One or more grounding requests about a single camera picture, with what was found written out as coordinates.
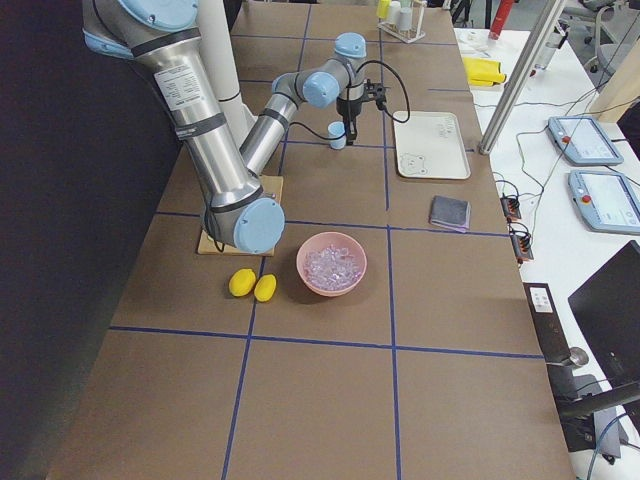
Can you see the white cup on rack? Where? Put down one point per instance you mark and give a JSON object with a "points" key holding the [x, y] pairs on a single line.
{"points": [[393, 11]]}

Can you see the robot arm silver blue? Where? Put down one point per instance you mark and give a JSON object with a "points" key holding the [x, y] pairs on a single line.
{"points": [[186, 47]]}

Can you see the teach pendant far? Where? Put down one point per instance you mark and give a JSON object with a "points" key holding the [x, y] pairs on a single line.
{"points": [[583, 141]]}

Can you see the white wire cup rack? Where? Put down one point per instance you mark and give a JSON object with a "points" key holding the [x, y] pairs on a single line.
{"points": [[416, 33]]}

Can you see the wooden cutting board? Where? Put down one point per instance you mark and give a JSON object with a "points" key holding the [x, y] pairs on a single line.
{"points": [[252, 226]]}

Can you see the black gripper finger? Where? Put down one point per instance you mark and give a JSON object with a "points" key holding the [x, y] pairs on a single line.
{"points": [[351, 130]]}

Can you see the aluminium frame post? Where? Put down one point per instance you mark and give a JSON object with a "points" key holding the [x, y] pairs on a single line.
{"points": [[542, 29]]}

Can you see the pink bowl of ice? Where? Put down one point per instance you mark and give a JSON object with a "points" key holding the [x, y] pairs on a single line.
{"points": [[331, 263]]}

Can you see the yellow folded towel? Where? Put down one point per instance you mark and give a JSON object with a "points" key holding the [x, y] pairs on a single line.
{"points": [[483, 72]]}

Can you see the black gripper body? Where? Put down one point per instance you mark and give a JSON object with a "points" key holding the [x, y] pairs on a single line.
{"points": [[347, 108]]}

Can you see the black computer monitor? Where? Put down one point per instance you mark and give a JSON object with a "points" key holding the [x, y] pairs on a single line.
{"points": [[606, 309]]}

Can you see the folded grey cloth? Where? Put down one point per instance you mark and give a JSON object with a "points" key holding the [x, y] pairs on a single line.
{"points": [[450, 213]]}

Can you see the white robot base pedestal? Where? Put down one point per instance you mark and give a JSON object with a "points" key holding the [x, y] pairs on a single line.
{"points": [[217, 55]]}

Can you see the teach pendant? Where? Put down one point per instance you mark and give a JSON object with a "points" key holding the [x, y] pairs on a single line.
{"points": [[605, 201], [583, 141]]}

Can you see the yellow cup on rack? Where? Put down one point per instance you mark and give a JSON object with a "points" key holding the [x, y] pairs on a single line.
{"points": [[382, 9]]}

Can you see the light blue plastic cup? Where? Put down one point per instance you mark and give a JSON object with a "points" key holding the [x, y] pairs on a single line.
{"points": [[336, 135]]}

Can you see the yellow lemon near bowl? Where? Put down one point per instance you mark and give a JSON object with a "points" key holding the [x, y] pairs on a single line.
{"points": [[265, 288]]}

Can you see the grey cup on rack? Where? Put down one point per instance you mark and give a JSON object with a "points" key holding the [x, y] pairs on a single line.
{"points": [[404, 22]]}

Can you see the yellow lemon far one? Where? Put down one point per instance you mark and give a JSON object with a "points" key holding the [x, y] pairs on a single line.
{"points": [[242, 282]]}

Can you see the cream bear serving tray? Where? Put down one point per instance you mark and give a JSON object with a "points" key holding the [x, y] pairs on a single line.
{"points": [[429, 145]]}

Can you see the teach pendant near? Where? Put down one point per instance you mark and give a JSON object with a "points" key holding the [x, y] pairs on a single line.
{"points": [[605, 201]]}

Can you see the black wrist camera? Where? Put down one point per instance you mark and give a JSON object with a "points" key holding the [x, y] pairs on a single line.
{"points": [[375, 92]]}

